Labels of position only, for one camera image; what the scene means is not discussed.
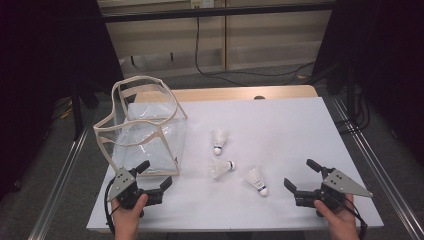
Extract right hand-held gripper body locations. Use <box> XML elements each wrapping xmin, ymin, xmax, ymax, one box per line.
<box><xmin>293</xmin><ymin>166</ymin><xmax>374</xmax><ymax>212</ymax></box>

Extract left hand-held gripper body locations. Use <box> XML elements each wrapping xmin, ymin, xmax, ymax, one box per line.
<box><xmin>106</xmin><ymin>166</ymin><xmax>165</xmax><ymax>211</ymax></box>

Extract clear bag with beige trim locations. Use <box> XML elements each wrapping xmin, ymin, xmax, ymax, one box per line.
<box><xmin>93</xmin><ymin>75</ymin><xmax>188</xmax><ymax>177</ymax></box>

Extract white feather shuttlecock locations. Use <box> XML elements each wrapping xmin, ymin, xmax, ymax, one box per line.
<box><xmin>209</xmin><ymin>157</ymin><xmax>236</xmax><ymax>180</ymax></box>
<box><xmin>210</xmin><ymin>128</ymin><xmax>230</xmax><ymax>156</ymax></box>
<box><xmin>244</xmin><ymin>167</ymin><xmax>269</xmax><ymax>197</ymax></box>

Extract person's left hand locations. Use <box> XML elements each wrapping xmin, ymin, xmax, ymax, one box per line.
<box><xmin>110</xmin><ymin>193</ymin><xmax>150</xmax><ymax>240</ymax></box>

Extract person's right hand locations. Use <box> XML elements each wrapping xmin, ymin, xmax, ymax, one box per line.
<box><xmin>313</xmin><ymin>194</ymin><xmax>361</xmax><ymax>240</ymax></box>

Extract black metal stand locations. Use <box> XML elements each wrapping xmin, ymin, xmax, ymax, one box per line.
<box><xmin>313</xmin><ymin>64</ymin><xmax>356</xmax><ymax>116</ymax></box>

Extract black curtain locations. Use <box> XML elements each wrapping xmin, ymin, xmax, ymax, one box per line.
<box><xmin>0</xmin><ymin>0</ymin><xmax>124</xmax><ymax>201</ymax></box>
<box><xmin>311</xmin><ymin>0</ymin><xmax>424</xmax><ymax>164</ymax></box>

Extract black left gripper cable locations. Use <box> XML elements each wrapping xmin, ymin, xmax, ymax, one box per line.
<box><xmin>103</xmin><ymin>179</ymin><xmax>118</xmax><ymax>236</ymax></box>

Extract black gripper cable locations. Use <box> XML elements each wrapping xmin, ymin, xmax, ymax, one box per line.
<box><xmin>333</xmin><ymin>194</ymin><xmax>369</xmax><ymax>240</ymax></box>
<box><xmin>103</xmin><ymin>179</ymin><xmax>118</xmax><ymax>236</ymax></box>

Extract silver metal floor rail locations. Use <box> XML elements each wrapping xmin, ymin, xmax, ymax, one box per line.
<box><xmin>331</xmin><ymin>96</ymin><xmax>424</xmax><ymax>240</ymax></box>
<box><xmin>27</xmin><ymin>128</ymin><xmax>91</xmax><ymax>240</ymax></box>

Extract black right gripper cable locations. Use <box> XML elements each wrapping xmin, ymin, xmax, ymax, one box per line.
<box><xmin>333</xmin><ymin>194</ymin><xmax>369</xmax><ymax>240</ymax></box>

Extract black floor cables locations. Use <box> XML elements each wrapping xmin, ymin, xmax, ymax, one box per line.
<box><xmin>334</xmin><ymin>86</ymin><xmax>372</xmax><ymax>135</ymax></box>

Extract black power cable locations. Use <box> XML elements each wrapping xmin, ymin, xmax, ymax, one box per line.
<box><xmin>194</xmin><ymin>16</ymin><xmax>316</xmax><ymax>87</ymax></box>

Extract white wall socket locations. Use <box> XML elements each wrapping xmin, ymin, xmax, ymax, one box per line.
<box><xmin>190</xmin><ymin>0</ymin><xmax>215</xmax><ymax>9</ymax></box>

